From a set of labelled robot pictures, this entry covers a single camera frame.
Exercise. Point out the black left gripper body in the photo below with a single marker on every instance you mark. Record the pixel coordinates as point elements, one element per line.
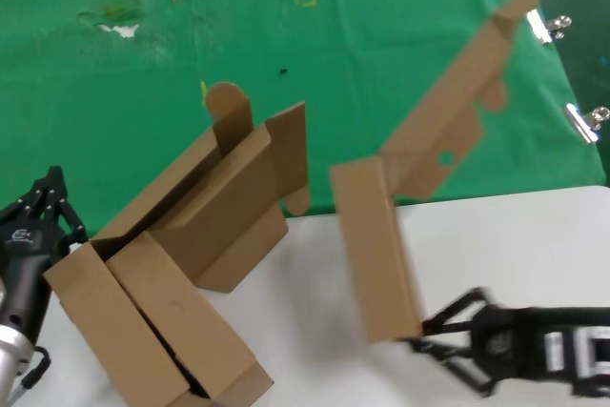
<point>24,273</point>

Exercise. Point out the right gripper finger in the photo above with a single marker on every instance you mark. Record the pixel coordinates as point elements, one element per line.
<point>457,311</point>
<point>457,364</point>

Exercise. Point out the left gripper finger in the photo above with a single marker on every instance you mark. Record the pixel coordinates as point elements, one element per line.
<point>31,199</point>
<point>67,207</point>

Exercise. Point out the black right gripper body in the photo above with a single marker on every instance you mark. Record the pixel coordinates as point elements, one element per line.
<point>505,342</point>

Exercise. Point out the brown paper box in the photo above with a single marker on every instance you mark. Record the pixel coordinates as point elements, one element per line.
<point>376,259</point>

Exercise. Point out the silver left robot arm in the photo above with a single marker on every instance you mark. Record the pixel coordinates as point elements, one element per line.
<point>9,359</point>

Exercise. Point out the folded brown cardboard box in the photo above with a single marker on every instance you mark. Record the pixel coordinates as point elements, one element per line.
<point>109,311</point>

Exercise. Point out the open brown cardboard box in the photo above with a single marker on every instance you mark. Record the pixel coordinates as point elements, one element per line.
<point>229,216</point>

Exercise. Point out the green tablecloth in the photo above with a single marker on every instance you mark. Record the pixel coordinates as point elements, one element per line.
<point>95,116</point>

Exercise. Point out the yellow tape strip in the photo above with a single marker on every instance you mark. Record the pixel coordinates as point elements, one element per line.
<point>204,94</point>

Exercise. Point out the silver binder clip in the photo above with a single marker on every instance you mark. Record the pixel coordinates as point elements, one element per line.
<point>581,125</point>
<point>541,28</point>

